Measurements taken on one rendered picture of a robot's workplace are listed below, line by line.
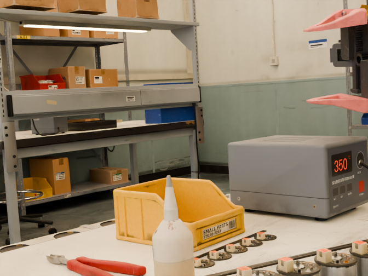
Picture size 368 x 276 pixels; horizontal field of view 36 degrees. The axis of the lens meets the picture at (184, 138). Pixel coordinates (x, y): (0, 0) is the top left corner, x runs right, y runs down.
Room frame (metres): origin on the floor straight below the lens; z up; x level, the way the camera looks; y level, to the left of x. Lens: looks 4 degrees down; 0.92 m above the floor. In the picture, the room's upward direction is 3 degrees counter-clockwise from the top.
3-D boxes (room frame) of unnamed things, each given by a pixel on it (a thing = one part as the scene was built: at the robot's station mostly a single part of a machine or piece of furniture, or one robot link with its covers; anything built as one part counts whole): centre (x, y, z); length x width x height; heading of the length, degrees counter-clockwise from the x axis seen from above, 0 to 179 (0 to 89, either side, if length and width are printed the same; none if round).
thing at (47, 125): (2.97, 0.70, 0.80); 0.15 x 0.12 x 0.10; 65
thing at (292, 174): (0.76, -0.15, 0.80); 0.15 x 0.12 x 0.10; 46
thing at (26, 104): (3.11, 0.36, 0.90); 1.30 x 0.06 x 0.12; 135
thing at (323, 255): (0.33, -0.08, 0.82); 0.01 x 0.01 x 0.01; 27
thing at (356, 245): (0.34, -0.10, 0.82); 0.01 x 0.01 x 0.01; 27
